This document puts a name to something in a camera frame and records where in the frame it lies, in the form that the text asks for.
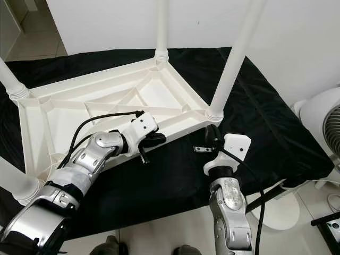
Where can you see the grey robot foot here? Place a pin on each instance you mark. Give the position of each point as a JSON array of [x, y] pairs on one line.
[[186, 251], [109, 247]]

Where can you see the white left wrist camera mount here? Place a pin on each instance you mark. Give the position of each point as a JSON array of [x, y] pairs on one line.
[[142, 126]]

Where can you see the white plastic table leg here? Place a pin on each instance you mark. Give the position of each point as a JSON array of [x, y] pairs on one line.
[[236, 58], [16, 180], [13, 85], [161, 26]]

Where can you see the white plastic children table top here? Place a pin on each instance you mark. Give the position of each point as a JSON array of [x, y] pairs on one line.
[[64, 109]]

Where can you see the black floor object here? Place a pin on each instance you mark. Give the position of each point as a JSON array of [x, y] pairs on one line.
[[326, 226]]

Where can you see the grey right robot foot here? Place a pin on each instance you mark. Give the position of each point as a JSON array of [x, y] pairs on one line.
[[186, 251]]

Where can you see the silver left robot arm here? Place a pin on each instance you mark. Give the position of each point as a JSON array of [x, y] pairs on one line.
[[95, 154]]

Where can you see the black tablecloth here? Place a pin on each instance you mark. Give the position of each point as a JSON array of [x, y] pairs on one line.
[[191, 175]]

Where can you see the black metal worktable leg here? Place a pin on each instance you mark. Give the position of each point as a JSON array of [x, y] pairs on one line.
[[265, 201]]

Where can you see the white fan head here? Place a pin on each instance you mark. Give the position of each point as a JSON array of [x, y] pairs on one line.
[[319, 114]]

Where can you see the grey left robot foot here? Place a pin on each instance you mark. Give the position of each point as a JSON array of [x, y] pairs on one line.
[[109, 247]]

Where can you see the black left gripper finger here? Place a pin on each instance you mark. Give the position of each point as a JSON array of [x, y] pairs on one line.
[[154, 139]]

